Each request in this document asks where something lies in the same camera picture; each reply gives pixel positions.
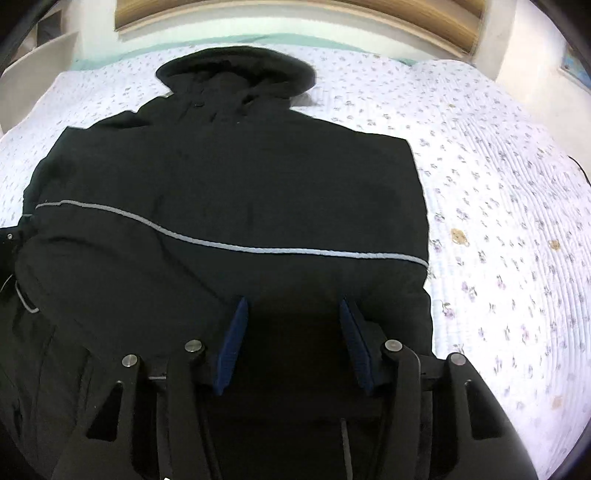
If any wooden headboard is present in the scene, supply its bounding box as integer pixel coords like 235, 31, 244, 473
114, 0, 483, 57

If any wall picture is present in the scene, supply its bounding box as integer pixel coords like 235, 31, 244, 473
560, 46, 586, 77

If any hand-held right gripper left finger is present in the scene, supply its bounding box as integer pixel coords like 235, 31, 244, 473
50, 296, 250, 480

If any white floral quilted bedspread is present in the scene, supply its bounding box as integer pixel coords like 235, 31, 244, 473
0, 34, 591, 480

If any white bedside shelf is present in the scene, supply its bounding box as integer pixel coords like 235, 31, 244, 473
0, 32, 77, 134

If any black hooded jacket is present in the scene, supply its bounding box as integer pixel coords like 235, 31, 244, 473
0, 45, 434, 480

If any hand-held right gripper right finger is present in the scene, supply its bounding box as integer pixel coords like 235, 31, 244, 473
339, 299, 541, 480

